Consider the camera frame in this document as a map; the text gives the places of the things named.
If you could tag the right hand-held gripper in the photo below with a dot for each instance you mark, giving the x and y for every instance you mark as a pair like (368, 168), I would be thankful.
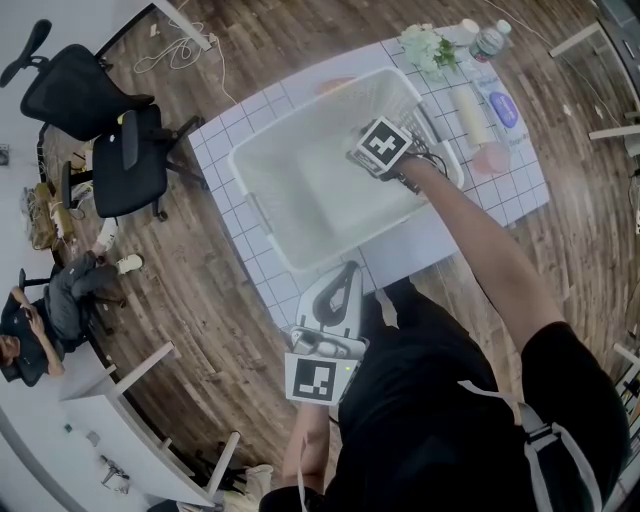
(382, 145)

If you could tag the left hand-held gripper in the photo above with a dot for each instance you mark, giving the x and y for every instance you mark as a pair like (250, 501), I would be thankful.
(312, 380)

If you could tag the white plastic tub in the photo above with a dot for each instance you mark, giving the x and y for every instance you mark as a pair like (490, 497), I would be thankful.
(300, 200)

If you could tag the person's right forearm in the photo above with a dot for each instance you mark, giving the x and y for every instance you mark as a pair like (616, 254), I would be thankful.
(475, 240)

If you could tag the person's left forearm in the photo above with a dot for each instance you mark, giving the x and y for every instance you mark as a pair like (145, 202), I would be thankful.
(305, 445)

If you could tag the olive green box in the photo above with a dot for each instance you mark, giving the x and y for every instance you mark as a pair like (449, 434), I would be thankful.
(47, 220)

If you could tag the cream cylindrical roll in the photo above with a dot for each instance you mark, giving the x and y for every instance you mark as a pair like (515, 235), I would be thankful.
(470, 117)

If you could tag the white grid tablecloth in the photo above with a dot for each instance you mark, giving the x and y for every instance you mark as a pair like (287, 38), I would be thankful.
(425, 240)

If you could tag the white flower bouquet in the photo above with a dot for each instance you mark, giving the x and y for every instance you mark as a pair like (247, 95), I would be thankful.
(425, 50)

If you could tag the pink round container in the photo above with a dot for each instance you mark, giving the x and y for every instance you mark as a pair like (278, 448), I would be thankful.
(492, 159)

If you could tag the package with purple label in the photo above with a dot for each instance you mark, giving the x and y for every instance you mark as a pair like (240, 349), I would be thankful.
(502, 107)

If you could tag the small white round container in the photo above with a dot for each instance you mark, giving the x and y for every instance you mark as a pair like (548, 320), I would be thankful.
(468, 31)

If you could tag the clear plastic water bottle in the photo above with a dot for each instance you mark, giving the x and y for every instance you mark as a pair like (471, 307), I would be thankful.
(487, 42)

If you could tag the person's black clothing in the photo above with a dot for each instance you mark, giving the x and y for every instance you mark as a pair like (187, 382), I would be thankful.
(425, 440)

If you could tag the beige cloth bag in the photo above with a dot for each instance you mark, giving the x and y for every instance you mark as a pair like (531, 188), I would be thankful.
(250, 485)

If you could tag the wooden desk white legs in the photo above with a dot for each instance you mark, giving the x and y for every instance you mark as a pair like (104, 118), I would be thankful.
(190, 25)

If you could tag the dark desk white legs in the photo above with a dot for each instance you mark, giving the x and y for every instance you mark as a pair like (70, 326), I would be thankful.
(615, 50)

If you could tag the black mesh office chair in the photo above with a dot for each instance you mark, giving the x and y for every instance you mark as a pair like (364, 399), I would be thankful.
(115, 165)

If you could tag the white curved desk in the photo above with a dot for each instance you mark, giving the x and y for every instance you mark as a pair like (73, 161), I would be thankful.
(90, 425)

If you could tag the metal clamp tool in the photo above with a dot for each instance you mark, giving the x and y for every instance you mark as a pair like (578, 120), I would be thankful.
(115, 475)

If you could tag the dark shelf rack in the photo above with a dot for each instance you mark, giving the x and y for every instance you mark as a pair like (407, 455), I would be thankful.
(630, 400)

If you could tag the dark blurry object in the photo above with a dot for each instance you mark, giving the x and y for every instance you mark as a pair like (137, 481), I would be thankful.
(4, 155)

